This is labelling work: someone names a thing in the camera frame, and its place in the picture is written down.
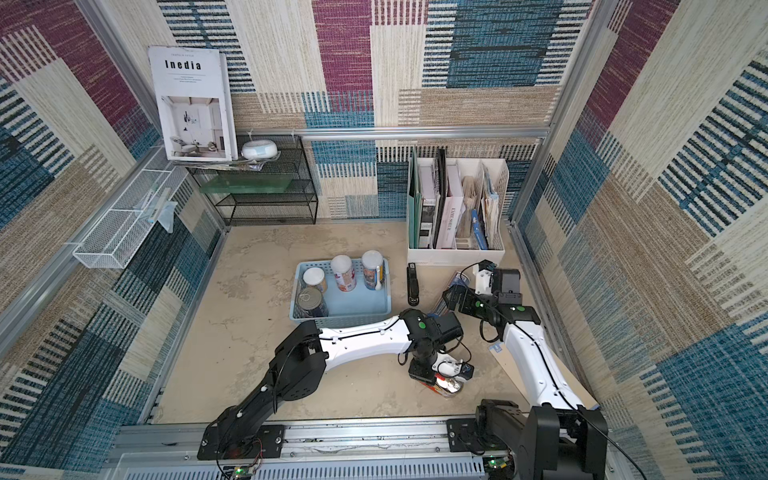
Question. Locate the black stapler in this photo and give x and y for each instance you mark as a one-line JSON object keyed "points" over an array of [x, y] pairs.
{"points": [[413, 297]]}

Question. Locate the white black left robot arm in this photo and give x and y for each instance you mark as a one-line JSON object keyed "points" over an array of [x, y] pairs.
{"points": [[303, 358]]}

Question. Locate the short white lidded can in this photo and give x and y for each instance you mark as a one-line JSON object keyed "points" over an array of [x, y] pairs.
{"points": [[315, 277]]}

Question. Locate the metal can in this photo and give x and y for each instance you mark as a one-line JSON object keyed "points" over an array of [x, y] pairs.
{"points": [[311, 303]]}

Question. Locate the blue capped pencil tube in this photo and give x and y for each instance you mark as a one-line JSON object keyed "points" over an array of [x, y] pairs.
{"points": [[452, 296]]}

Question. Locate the Inedia magazine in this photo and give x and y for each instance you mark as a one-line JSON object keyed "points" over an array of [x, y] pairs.
{"points": [[194, 104]]}

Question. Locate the green tray on shelf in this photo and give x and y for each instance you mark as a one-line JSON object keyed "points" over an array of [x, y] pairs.
{"points": [[244, 184]]}

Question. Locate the white pink book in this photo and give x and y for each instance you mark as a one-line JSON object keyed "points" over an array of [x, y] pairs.
{"points": [[452, 211]]}

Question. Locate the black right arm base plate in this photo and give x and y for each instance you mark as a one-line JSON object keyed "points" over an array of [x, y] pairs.
{"points": [[464, 436]]}

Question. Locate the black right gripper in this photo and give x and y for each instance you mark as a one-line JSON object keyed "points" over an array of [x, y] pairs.
{"points": [[470, 291]]}

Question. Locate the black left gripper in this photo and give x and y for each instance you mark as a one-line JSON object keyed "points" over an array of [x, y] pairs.
{"points": [[423, 375]]}

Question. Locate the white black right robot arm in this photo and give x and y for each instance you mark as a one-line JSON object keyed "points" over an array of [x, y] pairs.
{"points": [[558, 437]]}

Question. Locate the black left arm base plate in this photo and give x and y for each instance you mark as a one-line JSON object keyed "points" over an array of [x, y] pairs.
{"points": [[270, 441]]}

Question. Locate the green folder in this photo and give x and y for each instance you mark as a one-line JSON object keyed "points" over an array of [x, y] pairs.
{"points": [[413, 201]]}

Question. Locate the white round device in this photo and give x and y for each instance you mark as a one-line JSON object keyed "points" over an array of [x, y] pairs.
{"points": [[259, 150]]}

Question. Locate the gold oval sardine tin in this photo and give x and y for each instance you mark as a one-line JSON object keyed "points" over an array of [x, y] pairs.
{"points": [[446, 387]]}

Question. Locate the white wire wall basket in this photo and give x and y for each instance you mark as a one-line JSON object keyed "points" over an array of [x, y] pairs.
{"points": [[116, 237]]}

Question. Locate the light blue perforated basket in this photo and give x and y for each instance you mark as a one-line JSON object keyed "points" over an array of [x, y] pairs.
{"points": [[345, 309]]}

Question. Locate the black wire mesh shelf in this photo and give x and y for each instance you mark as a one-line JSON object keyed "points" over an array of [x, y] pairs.
{"points": [[297, 205]]}

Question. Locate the white file organizer box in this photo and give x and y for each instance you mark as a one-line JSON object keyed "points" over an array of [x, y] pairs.
{"points": [[478, 237]]}

